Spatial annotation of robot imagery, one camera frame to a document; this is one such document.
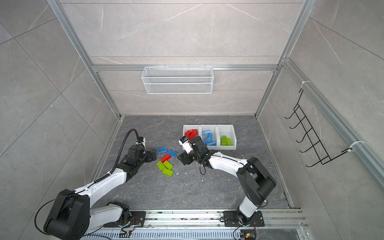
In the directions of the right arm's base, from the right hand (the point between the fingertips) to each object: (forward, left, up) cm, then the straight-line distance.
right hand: (183, 152), depth 88 cm
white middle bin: (+21, -21, -6) cm, 30 cm away
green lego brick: (+13, -31, -9) cm, 35 cm away
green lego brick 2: (+11, -27, -7) cm, 30 cm away
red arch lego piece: (+18, -5, -5) cm, 20 cm away
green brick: (+14, -28, -6) cm, 32 cm away
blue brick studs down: (+3, +7, -7) cm, 10 cm away
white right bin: (+22, -31, -7) cm, 39 cm away
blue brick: (+19, -15, -5) cm, 25 cm away
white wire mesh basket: (+45, +3, +21) cm, 50 cm away
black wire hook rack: (-18, -58, +25) cm, 66 cm away
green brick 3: (-4, +10, -7) cm, 13 cm away
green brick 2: (-4, +15, -8) cm, 17 cm away
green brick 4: (-9, +10, -7) cm, 15 cm away
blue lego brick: (+11, -20, -7) cm, 24 cm away
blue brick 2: (+7, +14, -7) cm, 17 cm away
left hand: (+3, +21, +2) cm, 21 cm away
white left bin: (+22, -2, -3) cm, 22 cm away
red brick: (+1, +11, -7) cm, 14 cm away
